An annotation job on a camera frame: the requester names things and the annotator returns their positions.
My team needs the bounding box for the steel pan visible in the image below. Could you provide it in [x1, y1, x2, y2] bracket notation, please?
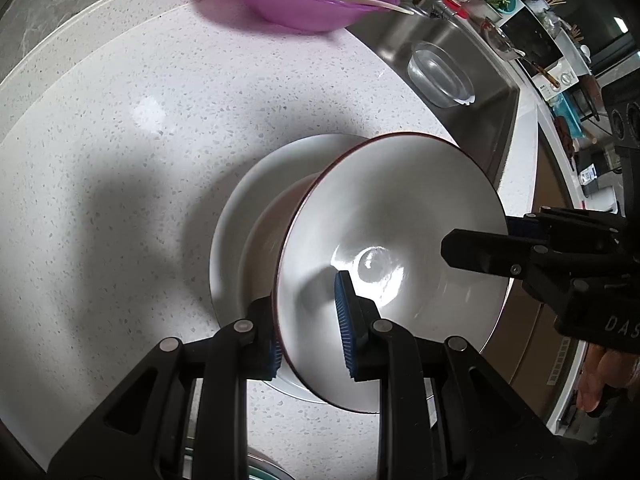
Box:
[481, 16, 528, 63]

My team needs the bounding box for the person's right hand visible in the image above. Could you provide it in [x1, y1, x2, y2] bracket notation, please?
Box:
[576, 346, 640, 415]

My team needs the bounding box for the brown cabinet front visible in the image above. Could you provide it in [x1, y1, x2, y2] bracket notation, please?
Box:
[480, 280, 571, 388]

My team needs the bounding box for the white bowl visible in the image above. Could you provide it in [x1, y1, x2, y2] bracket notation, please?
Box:
[209, 134, 373, 403]

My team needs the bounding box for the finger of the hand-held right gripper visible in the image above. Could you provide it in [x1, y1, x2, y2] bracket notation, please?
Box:
[441, 228, 601, 322]
[506, 206, 628, 281]

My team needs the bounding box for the clear glass bowl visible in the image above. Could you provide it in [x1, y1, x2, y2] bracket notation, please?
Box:
[406, 40, 477, 109]

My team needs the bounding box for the red-rimmed patterned bowl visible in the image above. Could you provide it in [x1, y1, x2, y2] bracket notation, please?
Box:
[247, 132, 512, 415]

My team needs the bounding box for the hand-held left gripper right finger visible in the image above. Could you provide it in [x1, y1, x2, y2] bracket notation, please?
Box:
[334, 270, 576, 480]

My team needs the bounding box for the white spoon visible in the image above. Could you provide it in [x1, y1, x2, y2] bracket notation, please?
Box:
[344, 0, 416, 17]

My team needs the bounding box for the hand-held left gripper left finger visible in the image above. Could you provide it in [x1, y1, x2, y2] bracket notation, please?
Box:
[47, 296, 285, 480]

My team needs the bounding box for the stainless steel sink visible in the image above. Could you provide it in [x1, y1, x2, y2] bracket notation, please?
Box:
[347, 0, 522, 188]

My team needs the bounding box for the white microwave oven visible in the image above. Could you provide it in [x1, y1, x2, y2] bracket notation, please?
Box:
[499, 7, 593, 107]

